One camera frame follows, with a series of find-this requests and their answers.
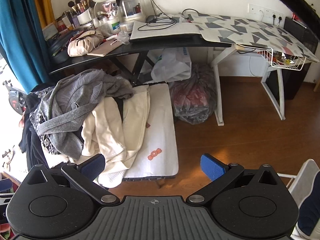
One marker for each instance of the teal curtain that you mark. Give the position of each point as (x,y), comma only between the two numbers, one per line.
(17,37)

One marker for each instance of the yellow curtain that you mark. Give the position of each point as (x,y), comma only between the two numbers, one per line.
(42,0)

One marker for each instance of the white desk frame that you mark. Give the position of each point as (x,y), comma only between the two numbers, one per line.
(218,85)

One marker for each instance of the clear cosmetic organiser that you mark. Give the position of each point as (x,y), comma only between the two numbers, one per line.
(132,7)

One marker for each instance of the black desk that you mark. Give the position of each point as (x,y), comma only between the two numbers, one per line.
(125,51)

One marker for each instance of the white plastic bag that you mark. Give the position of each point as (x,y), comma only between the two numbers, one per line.
(171,66)

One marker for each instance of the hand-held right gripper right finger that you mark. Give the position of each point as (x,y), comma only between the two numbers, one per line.
(212,167)

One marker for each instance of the white folding bed mattress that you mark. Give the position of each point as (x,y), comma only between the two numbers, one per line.
(160,120)

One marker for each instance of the exercise bike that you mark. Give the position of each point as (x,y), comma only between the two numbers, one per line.
(13,100)

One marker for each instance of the white chair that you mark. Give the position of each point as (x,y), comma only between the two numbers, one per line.
(303,180)

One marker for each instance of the black white patterned garment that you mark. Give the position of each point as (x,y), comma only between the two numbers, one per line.
(37,118)

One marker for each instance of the white makeup brush holder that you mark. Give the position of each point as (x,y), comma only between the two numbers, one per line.
(83,17)

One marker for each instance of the white wall socket strip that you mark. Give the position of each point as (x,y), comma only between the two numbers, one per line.
(265,11)

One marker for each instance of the geometric patterned cloth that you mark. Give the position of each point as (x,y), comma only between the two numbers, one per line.
(250,33)

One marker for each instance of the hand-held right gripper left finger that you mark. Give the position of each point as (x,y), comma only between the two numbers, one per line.
(93,167)

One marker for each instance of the black cabinet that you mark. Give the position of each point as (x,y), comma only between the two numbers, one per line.
(297,77)

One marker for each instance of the grey computer mouse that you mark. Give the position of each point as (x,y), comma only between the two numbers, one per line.
(150,18)

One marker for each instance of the clear plastic bag of clothes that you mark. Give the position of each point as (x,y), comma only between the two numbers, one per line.
(193,97)

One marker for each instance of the cream garment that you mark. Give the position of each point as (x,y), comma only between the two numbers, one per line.
(105,127)

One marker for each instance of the pink notebook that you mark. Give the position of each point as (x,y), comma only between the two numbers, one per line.
(103,48)

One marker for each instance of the white pump lotion bottle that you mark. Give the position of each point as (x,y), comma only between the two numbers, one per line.
(113,25)

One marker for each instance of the beige pouch bag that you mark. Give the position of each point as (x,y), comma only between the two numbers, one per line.
(83,42)

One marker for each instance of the grey knit sweater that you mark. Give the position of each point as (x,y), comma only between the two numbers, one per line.
(67,97)

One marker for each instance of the navy seat cushion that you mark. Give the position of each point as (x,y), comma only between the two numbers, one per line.
(311,216)

